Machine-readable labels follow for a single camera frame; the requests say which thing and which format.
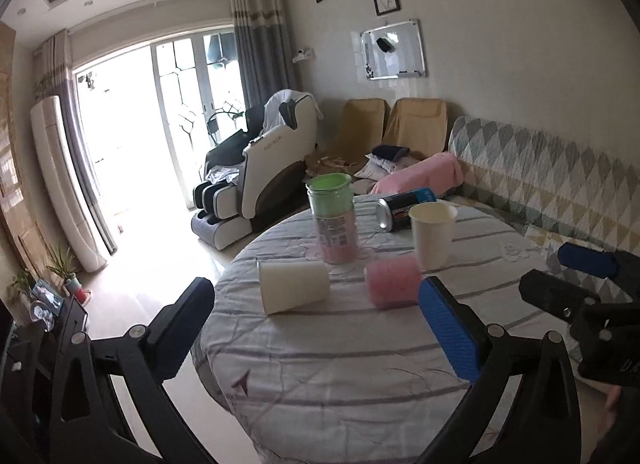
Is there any dark folded clothing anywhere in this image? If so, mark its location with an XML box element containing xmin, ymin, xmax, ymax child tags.
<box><xmin>372</xmin><ymin>145</ymin><xmax>412</xmax><ymax>162</ymax></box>

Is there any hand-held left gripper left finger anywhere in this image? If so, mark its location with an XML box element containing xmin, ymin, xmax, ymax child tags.
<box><xmin>30</xmin><ymin>276</ymin><xmax>217</xmax><ymax>464</ymax></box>

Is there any potted green plant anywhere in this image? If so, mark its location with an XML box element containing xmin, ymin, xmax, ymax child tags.
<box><xmin>45</xmin><ymin>244</ymin><xmax>91</xmax><ymax>305</ymax></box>

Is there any white and black massage chair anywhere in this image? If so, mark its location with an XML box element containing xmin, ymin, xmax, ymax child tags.
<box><xmin>191</xmin><ymin>90</ymin><xmax>323</xmax><ymax>249</ymax></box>

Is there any tan sofa cushion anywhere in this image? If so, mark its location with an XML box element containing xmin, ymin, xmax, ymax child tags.
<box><xmin>382</xmin><ymin>98</ymin><xmax>448</xmax><ymax>157</ymax></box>
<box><xmin>320</xmin><ymin>98</ymin><xmax>391</xmax><ymax>169</ymax></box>

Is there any white paper cup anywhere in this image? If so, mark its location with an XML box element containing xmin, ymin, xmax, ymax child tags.
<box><xmin>408</xmin><ymin>201</ymin><xmax>458</xmax><ymax>271</ymax></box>
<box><xmin>256</xmin><ymin>259</ymin><xmax>332</xmax><ymax>315</ymax></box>

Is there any wall whiteboard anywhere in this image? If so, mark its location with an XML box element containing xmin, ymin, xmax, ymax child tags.
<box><xmin>360</xmin><ymin>20</ymin><xmax>427</xmax><ymax>80</ymax></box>

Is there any white towel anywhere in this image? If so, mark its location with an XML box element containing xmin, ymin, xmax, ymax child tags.
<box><xmin>263</xmin><ymin>90</ymin><xmax>323</xmax><ymax>137</ymax></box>

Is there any green lidded pink bottle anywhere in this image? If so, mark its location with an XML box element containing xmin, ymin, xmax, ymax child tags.
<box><xmin>305</xmin><ymin>173</ymin><xmax>361</xmax><ymax>265</ymax></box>

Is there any black drink can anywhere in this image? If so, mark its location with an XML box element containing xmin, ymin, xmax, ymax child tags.
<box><xmin>376</xmin><ymin>188</ymin><xmax>441</xmax><ymax>233</ymax></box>

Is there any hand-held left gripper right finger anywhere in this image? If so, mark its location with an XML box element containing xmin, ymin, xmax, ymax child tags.
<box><xmin>417</xmin><ymin>275</ymin><xmax>601</xmax><ymax>464</ymax></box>

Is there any person's right hand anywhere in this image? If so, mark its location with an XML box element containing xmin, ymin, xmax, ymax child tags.
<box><xmin>598</xmin><ymin>386</ymin><xmax>622</xmax><ymax>445</ymax></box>

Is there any white standing air conditioner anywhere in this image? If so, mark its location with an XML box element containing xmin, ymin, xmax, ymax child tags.
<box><xmin>30</xmin><ymin>96</ymin><xmax>108</xmax><ymax>273</ymax></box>

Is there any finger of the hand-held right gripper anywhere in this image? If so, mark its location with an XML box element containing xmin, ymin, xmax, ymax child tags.
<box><xmin>519</xmin><ymin>269</ymin><xmax>601</xmax><ymax>325</ymax></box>
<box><xmin>557</xmin><ymin>241</ymin><xmax>640</xmax><ymax>289</ymax></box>

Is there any dark low cabinet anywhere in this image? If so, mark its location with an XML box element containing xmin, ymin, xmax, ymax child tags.
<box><xmin>0</xmin><ymin>289</ymin><xmax>91</xmax><ymax>445</ymax></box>

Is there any pink blanket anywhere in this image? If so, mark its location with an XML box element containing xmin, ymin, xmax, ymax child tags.
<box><xmin>370</xmin><ymin>153</ymin><xmax>465</xmax><ymax>197</ymax></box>

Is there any pink cup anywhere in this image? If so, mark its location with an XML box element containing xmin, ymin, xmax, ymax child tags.
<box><xmin>363</xmin><ymin>256</ymin><xmax>423</xmax><ymax>308</ymax></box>

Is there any sofa with diamond-pattern cover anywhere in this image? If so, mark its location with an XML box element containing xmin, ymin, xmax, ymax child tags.
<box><xmin>447</xmin><ymin>115</ymin><xmax>640</xmax><ymax>289</ymax></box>

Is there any grey striped curtain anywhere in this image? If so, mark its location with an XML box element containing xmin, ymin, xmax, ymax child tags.
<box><xmin>34</xmin><ymin>30</ymin><xmax>118</xmax><ymax>255</ymax></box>
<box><xmin>229</xmin><ymin>0</ymin><xmax>301</xmax><ymax>112</ymax></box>

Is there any light patterned pillow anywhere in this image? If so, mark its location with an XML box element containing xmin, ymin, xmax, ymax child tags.
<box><xmin>354</xmin><ymin>154</ymin><xmax>398</xmax><ymax>181</ymax></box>

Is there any wooden cabinet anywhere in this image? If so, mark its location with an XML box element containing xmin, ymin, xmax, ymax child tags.
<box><xmin>0</xmin><ymin>24</ymin><xmax>51</xmax><ymax>295</ymax></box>

